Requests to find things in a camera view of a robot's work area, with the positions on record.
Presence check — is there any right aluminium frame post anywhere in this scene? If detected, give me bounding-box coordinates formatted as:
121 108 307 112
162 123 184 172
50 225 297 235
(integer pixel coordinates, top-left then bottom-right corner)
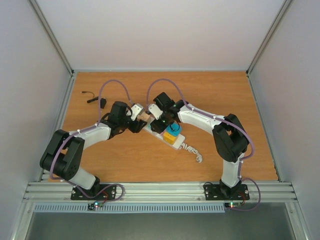
246 0 294 78

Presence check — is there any yellow cube plug adapter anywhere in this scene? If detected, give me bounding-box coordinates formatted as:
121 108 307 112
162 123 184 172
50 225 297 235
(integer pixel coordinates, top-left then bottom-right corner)
162 131 178 145

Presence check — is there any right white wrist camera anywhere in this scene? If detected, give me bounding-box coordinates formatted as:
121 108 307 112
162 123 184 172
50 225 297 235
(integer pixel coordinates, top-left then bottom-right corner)
148 103 163 120

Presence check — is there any blue cube plug adapter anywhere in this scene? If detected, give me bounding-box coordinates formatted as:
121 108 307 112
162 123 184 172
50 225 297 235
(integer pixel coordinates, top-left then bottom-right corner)
166 122 182 137

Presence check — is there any aluminium frame post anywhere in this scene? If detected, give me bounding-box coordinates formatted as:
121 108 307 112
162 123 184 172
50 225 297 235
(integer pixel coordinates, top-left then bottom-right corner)
28 0 74 76
246 0 294 78

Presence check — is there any beige cube plug adapter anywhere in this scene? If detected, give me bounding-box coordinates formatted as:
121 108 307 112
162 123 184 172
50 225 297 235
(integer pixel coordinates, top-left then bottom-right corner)
137 112 151 122

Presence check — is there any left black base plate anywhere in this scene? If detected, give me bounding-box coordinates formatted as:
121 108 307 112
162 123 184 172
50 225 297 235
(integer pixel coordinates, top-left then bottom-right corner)
70 184 118 201

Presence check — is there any left small circuit board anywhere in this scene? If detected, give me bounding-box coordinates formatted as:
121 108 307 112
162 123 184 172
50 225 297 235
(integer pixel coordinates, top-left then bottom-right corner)
87 202 104 211

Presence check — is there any aluminium front rail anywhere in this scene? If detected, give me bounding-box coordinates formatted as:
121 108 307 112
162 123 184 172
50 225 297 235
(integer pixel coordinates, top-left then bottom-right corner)
22 181 298 203

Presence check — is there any black power adapter with cable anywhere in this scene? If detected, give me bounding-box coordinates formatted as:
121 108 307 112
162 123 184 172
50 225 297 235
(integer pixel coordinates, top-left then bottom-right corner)
80 91 107 109

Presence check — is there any left aluminium frame post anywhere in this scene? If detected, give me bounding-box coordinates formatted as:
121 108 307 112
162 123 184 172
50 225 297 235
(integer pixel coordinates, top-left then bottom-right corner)
28 0 74 76

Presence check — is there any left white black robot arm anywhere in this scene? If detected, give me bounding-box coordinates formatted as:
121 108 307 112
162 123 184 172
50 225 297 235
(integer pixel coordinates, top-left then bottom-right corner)
39 101 147 199

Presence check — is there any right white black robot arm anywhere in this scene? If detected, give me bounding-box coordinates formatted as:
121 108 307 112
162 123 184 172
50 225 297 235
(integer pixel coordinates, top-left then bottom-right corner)
147 92 249 199

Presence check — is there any grey slotted cable duct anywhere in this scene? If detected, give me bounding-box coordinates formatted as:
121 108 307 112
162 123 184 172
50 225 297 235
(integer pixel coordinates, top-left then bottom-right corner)
33 203 225 214

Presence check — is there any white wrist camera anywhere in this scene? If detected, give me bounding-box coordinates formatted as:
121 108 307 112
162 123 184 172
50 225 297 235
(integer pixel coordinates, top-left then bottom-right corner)
130 103 145 121
148 103 163 120

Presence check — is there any right small circuit board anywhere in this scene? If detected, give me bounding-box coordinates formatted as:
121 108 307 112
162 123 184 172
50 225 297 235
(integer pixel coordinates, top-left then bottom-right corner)
224 202 243 209

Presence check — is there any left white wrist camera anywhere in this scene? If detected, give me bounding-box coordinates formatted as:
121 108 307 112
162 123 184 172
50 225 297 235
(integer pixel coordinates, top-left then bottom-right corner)
130 103 145 121

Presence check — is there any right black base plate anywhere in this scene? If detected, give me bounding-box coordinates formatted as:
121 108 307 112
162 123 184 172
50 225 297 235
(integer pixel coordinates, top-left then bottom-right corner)
202 180 250 201

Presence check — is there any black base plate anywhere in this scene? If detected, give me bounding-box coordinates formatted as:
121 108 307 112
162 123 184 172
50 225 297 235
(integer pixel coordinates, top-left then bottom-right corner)
202 180 250 201
70 184 118 201

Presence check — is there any white power strip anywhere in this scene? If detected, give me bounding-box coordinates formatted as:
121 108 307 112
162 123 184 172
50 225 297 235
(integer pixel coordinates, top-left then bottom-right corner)
142 119 203 164

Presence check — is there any small circuit board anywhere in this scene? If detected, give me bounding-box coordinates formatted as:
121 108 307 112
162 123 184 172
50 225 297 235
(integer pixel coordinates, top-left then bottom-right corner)
87 202 104 211
224 202 243 209

